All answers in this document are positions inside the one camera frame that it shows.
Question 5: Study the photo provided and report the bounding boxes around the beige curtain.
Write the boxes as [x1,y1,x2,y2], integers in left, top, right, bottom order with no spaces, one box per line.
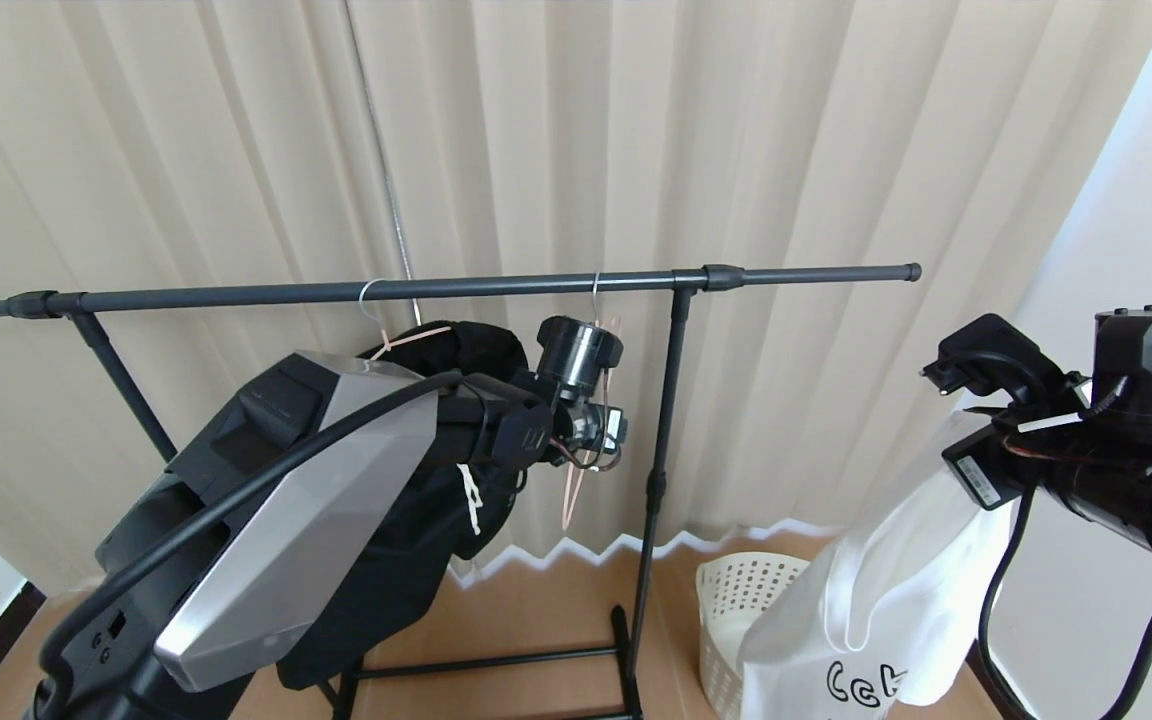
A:
[0,0,1152,601]

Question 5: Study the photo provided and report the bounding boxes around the white garment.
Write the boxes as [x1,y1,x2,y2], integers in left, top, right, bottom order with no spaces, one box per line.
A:
[736,410,1017,720]

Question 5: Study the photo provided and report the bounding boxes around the black shorts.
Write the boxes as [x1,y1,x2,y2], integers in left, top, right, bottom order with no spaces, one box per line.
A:
[276,320,532,691]

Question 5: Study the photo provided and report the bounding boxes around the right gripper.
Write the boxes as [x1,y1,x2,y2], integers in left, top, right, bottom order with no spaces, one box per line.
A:
[941,430,1152,546]

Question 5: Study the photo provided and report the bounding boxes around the black clothes rack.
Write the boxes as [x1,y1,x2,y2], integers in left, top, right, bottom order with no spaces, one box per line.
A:
[0,263,922,720]

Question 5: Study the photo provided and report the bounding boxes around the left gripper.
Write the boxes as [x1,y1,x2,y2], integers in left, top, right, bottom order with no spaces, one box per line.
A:
[561,400,629,471]

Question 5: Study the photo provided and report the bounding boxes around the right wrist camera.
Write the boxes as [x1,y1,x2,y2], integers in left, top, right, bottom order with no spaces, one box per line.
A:
[921,313,1087,416]

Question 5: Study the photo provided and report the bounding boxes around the pink clothes hanger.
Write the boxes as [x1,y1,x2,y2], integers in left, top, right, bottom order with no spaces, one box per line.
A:
[561,272,623,531]
[358,278,454,361]

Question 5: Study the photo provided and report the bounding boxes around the white laundry basket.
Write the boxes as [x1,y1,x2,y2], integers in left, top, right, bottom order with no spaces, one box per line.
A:
[696,552,812,720]

